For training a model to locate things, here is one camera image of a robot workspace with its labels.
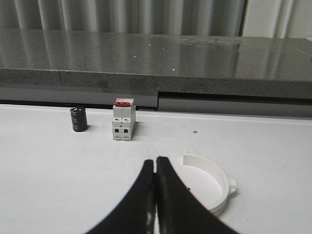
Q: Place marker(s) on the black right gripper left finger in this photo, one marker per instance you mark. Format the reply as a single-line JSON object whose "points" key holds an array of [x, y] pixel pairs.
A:
{"points": [[135, 214]]}

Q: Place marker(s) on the white circuit breaker red switch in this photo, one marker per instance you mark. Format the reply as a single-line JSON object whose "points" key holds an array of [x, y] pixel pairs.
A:
{"points": [[124, 119]]}

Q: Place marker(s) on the grey stone counter ledge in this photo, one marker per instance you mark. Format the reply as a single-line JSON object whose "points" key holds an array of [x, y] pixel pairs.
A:
{"points": [[211, 74]]}

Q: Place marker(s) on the grey pleated curtain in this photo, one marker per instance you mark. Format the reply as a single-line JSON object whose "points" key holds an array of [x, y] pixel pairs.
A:
{"points": [[248, 18]]}

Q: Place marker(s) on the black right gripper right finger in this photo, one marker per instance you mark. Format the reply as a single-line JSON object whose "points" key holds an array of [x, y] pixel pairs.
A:
{"points": [[179, 212]]}

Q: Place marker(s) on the white half-ring pipe clamp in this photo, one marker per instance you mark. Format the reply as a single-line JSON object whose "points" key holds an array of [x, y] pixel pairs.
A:
{"points": [[228, 186]]}

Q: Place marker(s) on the black cylindrical capacitor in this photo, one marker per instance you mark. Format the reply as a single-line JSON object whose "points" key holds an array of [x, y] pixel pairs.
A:
{"points": [[78, 118]]}

